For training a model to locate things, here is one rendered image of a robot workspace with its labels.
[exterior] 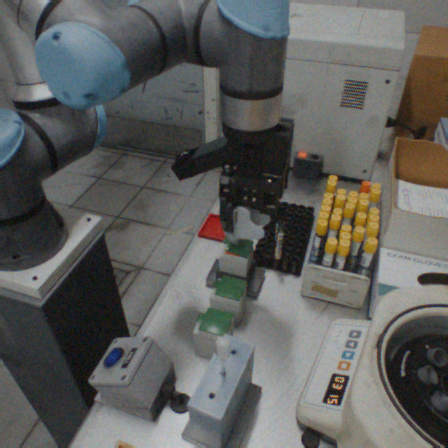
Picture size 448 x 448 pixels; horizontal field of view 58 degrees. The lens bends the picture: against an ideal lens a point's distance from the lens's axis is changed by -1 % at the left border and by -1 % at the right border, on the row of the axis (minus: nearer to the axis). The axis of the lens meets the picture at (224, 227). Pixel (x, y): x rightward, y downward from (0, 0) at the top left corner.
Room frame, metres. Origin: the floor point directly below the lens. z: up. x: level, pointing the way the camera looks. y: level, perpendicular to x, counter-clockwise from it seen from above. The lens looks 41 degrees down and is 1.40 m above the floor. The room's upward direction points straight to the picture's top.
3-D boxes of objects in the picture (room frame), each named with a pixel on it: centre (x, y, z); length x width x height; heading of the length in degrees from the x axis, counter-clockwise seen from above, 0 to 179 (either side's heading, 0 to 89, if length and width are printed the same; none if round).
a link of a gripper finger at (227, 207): (0.46, -0.01, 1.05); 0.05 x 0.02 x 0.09; 161
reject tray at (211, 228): (0.61, 0.01, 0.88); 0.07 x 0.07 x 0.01; 71
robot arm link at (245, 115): (0.48, -0.03, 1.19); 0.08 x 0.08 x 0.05
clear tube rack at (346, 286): (0.53, -0.20, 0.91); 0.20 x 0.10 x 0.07; 161
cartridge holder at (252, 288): (0.48, -0.02, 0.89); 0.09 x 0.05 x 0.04; 71
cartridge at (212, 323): (0.35, 0.02, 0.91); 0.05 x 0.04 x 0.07; 71
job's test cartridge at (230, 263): (0.48, -0.02, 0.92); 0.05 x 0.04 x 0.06; 71
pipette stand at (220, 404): (0.25, 0.00, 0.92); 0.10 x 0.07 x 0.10; 156
